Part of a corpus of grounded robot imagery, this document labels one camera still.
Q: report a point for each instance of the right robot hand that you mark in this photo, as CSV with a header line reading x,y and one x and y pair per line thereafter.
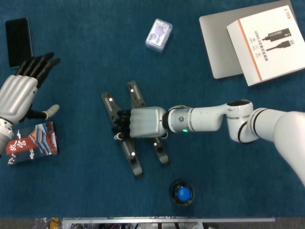
x,y
145,121

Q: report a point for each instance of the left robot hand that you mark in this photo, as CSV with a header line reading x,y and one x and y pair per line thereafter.
x,y
16,95

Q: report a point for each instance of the black folding laptop stand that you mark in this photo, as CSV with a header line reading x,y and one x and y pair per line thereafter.
x,y
135,97

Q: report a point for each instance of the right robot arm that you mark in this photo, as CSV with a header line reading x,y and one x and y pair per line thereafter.
x,y
207,119

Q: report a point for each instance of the silver closed laptop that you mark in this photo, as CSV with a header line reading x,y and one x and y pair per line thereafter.
x,y
216,47

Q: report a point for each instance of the red illustrated book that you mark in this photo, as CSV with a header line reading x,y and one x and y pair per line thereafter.
x,y
35,143

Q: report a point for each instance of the black smartphone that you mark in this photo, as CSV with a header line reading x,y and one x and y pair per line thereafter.
x,y
17,38

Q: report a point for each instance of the dark bottle with blue cap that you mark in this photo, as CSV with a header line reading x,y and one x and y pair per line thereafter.
x,y
182,193

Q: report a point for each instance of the small clear plastic case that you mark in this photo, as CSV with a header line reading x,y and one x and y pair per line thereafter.
x,y
158,35

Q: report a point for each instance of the teal table cloth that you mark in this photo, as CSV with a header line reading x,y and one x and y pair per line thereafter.
x,y
95,47

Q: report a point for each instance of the crinkled clear plastic wrap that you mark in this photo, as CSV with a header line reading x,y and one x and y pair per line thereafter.
x,y
43,223

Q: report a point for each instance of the aluminium frame rail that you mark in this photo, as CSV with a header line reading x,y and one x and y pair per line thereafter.
x,y
166,219

